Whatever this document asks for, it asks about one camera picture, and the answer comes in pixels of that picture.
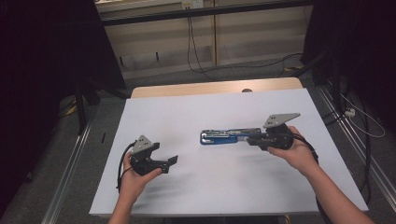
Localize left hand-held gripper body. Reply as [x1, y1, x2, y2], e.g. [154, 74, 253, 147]
[129, 133, 163, 177]

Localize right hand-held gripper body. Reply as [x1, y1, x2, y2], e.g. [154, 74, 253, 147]
[261, 112, 302, 152]

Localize blue stapler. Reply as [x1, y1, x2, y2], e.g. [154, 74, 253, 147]
[199, 127, 263, 147]

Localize person's right hand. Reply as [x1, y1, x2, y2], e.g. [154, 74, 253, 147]
[267, 125, 320, 179]

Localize person's left hand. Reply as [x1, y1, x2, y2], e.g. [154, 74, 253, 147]
[119, 151, 163, 203]

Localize white table mat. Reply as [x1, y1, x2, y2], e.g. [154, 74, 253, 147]
[89, 88, 369, 217]

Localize wooden table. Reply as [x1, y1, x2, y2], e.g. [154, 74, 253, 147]
[130, 77, 304, 99]

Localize black stand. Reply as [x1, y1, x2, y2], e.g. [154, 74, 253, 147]
[74, 77, 129, 135]
[290, 46, 345, 115]

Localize black curtain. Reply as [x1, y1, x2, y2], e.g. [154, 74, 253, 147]
[300, 0, 396, 125]
[0, 0, 127, 200]

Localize wooden shelf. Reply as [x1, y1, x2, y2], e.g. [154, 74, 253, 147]
[94, 0, 314, 27]

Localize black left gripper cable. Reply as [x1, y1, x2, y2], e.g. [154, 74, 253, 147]
[116, 140, 138, 193]

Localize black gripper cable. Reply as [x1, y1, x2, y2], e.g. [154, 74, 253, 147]
[116, 140, 138, 193]
[289, 133, 332, 224]

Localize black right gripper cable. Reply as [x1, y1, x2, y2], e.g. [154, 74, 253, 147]
[289, 133, 332, 224]

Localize aluminium floor rail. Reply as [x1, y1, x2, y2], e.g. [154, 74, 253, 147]
[40, 120, 92, 224]
[317, 85, 396, 204]

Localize white cable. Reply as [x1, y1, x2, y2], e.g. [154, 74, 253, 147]
[340, 92, 387, 139]

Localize white wall socket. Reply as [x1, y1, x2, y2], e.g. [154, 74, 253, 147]
[181, 0, 205, 10]

